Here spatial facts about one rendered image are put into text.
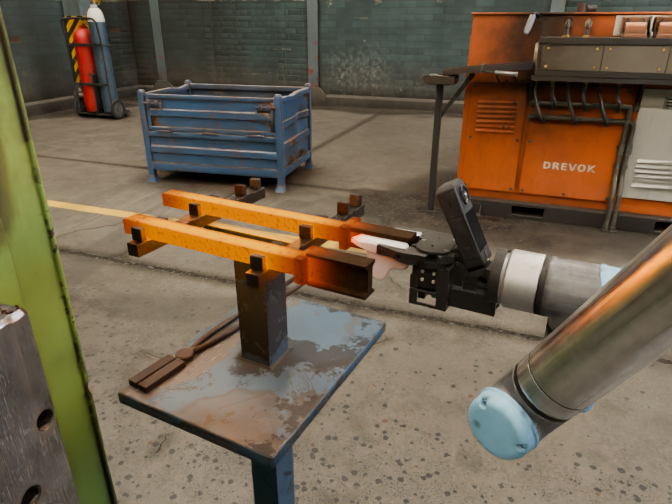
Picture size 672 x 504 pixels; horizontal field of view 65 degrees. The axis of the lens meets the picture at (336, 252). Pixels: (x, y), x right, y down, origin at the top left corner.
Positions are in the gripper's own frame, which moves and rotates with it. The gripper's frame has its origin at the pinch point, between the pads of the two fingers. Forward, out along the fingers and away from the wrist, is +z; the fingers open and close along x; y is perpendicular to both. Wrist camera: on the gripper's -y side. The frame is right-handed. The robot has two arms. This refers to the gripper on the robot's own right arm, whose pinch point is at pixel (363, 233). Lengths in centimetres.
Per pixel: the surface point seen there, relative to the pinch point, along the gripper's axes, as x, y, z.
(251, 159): 255, 71, 214
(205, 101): 248, 29, 248
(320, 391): -4.6, 26.4, 4.7
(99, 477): -15, 58, 51
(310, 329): 10.4, 26.4, 15.5
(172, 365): -11.8, 25.2, 29.2
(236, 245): -13.4, -0.8, 12.1
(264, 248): -12.4, -0.8, 8.2
